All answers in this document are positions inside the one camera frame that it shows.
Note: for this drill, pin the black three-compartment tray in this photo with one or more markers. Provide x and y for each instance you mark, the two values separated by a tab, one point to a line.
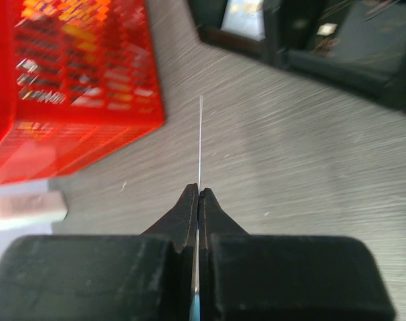
357	46

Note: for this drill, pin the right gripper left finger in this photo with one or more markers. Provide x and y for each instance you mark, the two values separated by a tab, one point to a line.
105	277

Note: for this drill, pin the red plastic shopping basket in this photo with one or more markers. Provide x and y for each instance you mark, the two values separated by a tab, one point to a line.
78	81

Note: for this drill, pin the white bottle grey cap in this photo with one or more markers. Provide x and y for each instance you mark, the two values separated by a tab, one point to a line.
22	210

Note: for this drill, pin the white cards stack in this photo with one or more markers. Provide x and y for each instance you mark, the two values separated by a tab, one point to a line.
244	18

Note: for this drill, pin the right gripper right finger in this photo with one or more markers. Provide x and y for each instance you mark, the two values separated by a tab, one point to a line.
284	277

